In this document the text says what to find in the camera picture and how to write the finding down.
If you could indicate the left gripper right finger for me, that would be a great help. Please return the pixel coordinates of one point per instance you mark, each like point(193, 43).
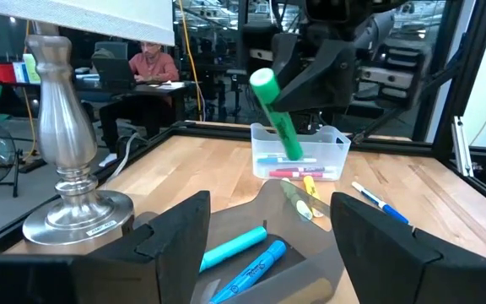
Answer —
point(378, 253)

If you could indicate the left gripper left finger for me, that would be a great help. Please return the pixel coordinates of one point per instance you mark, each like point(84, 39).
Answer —
point(179, 245)

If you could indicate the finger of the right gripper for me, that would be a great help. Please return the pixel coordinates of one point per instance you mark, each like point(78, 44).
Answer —
point(323, 80)
point(284, 55)

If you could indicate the blue thin marker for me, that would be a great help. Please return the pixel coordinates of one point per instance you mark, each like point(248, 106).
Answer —
point(285, 160)
point(384, 206)

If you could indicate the teal highlighter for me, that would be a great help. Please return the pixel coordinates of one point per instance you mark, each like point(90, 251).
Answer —
point(234, 247)

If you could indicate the blue highlighter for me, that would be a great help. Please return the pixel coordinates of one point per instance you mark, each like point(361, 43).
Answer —
point(251, 272)

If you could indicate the purple thin marker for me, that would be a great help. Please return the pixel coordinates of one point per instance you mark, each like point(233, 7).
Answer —
point(306, 169)

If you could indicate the yellow highlighter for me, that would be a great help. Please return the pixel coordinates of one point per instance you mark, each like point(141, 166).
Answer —
point(310, 188)

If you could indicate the red thin marker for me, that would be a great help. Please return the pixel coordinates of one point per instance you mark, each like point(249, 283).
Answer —
point(293, 174)

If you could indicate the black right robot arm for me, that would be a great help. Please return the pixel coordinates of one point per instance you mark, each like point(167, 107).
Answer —
point(390, 72)

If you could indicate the clear plastic bin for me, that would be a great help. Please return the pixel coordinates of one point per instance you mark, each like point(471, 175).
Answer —
point(331, 148)

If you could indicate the grey translucent plastic bin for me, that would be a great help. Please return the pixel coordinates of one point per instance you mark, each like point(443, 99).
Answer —
point(268, 211)

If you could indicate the black desk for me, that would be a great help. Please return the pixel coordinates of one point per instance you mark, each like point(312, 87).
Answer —
point(171, 89)

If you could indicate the person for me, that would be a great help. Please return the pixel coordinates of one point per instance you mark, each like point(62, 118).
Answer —
point(154, 67)

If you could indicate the white shade table lamp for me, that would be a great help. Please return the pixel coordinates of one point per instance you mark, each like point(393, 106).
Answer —
point(63, 126)

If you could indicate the dark laptop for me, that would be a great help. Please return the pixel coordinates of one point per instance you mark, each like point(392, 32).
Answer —
point(114, 74)

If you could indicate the silver aluminium frame bracket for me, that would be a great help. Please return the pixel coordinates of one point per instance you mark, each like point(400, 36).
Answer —
point(462, 148)

